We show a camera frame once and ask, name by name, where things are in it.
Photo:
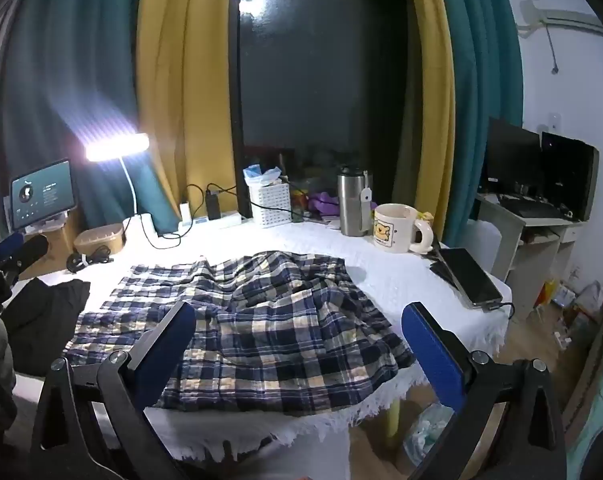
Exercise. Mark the black power adapter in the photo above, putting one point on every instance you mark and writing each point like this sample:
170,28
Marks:
214,205

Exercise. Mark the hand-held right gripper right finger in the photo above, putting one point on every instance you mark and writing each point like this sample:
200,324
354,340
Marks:
431,355

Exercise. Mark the black keyboard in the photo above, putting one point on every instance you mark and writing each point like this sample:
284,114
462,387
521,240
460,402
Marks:
531,207

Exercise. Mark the grey computer desk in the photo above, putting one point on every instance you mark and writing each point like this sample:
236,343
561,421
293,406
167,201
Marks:
511,245

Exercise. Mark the small dark phone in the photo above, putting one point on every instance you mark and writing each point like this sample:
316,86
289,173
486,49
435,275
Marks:
444,274

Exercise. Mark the white desk lamp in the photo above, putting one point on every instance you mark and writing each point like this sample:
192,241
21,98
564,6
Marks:
116,147

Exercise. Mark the purple cloth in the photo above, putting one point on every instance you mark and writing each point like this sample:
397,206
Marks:
324,203

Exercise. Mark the white plastic bag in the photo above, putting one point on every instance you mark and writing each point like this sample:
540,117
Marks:
591,297

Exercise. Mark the white air conditioner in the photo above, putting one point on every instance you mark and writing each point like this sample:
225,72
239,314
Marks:
561,15

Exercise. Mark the person's left forearm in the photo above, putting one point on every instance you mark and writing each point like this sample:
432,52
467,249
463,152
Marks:
0,345

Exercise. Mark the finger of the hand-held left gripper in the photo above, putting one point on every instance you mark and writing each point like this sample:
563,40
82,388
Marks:
31,251
3,247

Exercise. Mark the white power strip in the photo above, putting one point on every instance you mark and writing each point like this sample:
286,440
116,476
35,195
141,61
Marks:
226,220

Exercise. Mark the white perforated plastic basket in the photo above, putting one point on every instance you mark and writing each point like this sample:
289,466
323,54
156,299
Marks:
271,205

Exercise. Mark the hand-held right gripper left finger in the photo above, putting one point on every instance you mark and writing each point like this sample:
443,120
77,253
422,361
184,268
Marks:
166,355

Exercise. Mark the yellow curtain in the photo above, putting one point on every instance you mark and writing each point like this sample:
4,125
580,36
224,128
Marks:
431,85
186,60

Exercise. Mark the brown lidded food container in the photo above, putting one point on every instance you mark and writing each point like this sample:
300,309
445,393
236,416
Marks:
98,242

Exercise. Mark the black cloth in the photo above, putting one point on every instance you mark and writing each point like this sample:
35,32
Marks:
46,320

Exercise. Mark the blue tissue packet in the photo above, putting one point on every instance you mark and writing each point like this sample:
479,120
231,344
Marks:
256,175

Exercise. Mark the yellow table leg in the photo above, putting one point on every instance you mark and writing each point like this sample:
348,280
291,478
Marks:
394,415

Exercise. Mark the bin with plastic bag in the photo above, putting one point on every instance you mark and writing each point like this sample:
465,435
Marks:
431,435

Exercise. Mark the large black smartphone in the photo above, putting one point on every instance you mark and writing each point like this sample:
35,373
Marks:
469,275

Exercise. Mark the tablet with lit screen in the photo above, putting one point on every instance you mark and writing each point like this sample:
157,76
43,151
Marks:
41,192

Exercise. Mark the stainless steel tumbler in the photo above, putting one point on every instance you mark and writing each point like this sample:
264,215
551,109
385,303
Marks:
351,205

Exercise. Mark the black computer monitor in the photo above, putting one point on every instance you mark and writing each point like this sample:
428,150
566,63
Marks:
566,175
511,155

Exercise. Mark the cream cartoon mug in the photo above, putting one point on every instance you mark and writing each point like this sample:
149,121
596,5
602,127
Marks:
394,230

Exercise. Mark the brown cardboard box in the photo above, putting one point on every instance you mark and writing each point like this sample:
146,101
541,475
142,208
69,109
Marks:
56,252

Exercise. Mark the white tablet stand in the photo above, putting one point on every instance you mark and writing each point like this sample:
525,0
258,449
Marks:
46,222

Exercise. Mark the teal curtain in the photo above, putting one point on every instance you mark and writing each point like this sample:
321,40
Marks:
71,60
486,60

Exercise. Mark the white plug charger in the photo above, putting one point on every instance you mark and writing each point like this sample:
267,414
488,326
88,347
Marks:
185,212

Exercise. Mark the blue yellow plaid pants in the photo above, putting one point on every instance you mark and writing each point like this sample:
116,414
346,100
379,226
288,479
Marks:
281,320

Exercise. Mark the dark window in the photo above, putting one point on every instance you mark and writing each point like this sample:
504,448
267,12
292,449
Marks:
321,60

